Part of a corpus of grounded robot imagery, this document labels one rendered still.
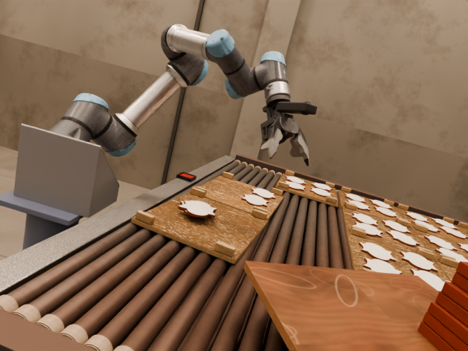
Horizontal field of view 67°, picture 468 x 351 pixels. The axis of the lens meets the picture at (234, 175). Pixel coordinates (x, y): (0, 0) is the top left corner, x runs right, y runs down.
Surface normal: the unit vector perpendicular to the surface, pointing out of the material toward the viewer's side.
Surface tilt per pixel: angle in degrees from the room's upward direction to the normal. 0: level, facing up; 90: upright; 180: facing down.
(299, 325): 0
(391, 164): 90
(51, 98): 90
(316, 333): 0
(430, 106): 90
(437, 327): 90
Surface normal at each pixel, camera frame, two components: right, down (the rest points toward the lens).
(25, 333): 0.25, -0.94
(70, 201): -0.14, 0.21
